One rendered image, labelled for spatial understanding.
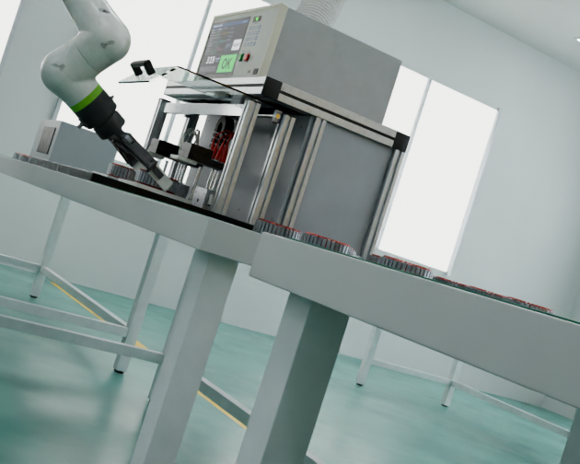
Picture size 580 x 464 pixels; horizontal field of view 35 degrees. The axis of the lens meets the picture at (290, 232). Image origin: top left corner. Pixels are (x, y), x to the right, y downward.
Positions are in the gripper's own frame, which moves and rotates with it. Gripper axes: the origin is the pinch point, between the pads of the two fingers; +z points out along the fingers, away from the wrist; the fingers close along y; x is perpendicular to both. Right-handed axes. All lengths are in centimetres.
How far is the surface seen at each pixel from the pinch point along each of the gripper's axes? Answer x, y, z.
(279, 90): 32.4, 21.8, -1.9
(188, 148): 11.1, 1.7, -0.9
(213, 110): 23.9, -2.6, -2.6
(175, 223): -20, 86, -18
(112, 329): -25, -161, 83
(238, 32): 45.6, -10.8, -11.1
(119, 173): -2.5, -20.0, -2.6
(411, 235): 243, -472, 343
